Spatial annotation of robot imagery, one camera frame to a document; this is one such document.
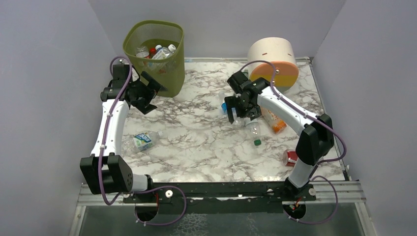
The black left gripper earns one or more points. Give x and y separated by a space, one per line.
146 92

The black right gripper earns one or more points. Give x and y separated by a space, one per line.
237 103

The green white label bottle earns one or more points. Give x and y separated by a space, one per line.
253 129

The red label bottle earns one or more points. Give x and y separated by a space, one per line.
152 52
166 67

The large clear bottle white cap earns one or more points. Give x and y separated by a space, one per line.
142 52

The blue white label bottle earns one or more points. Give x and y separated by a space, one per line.
164 53

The dark green label bottle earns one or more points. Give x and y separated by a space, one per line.
141 142

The blue label clear bottle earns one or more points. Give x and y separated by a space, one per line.
238 122

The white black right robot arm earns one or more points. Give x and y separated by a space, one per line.
315 137

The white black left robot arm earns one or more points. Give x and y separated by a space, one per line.
105 170

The green mesh waste bin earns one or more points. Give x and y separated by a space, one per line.
150 33

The orange juice bottle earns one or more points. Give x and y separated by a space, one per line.
277 124

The red gold drink can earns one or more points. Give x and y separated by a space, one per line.
289 158

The cream cylindrical drum container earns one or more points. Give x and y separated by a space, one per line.
279 52

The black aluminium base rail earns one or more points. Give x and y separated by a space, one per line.
236 197

